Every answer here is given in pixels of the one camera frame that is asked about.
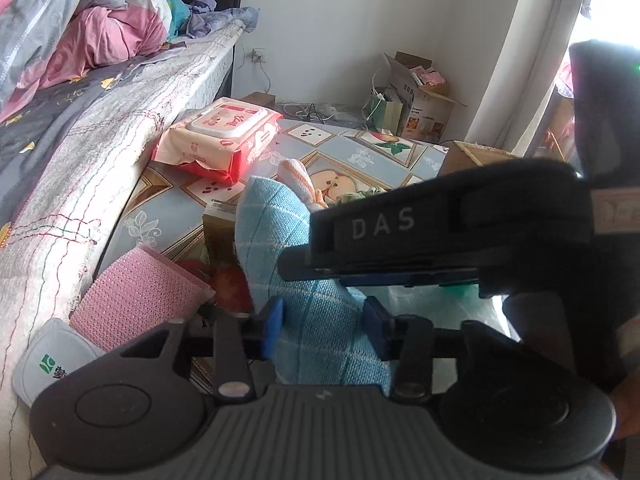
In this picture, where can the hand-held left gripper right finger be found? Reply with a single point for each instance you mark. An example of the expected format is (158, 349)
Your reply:
(375, 331)

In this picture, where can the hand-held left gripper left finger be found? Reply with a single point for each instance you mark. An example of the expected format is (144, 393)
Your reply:
(272, 321)

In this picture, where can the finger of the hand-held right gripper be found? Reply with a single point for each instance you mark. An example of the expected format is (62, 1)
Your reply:
(325, 270)

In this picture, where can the brown cardboard box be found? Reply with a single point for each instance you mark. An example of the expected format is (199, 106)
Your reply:
(480, 152)

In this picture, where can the blue checked towel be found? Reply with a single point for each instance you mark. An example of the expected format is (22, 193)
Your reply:
(280, 225)

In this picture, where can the gold tissue pack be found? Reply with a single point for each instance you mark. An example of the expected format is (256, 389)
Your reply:
(220, 240)

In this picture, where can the green fuzzy cloth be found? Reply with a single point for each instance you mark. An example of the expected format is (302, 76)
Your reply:
(360, 195)

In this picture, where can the orange striped cloth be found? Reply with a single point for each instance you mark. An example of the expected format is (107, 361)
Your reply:
(300, 180)

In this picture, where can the printed cardboard box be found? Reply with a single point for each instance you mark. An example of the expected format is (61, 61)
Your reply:
(425, 110)

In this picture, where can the green paper bag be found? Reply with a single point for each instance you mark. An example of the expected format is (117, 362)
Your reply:
(387, 112)

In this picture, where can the pink mesh cloth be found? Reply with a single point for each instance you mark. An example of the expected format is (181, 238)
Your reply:
(135, 295)

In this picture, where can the red wet wipes pack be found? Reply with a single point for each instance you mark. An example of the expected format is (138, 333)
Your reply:
(220, 135)

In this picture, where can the small wooden stool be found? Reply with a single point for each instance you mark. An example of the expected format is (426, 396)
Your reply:
(257, 101)

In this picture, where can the white round lid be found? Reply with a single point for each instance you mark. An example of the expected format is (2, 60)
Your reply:
(50, 360)

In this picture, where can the bed with grey sheet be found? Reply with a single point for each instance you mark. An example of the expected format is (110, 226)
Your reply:
(65, 160)

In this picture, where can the pink and grey quilt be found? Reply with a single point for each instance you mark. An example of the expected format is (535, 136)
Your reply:
(100, 35)

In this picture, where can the white wall socket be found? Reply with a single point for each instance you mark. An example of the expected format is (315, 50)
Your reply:
(259, 55)

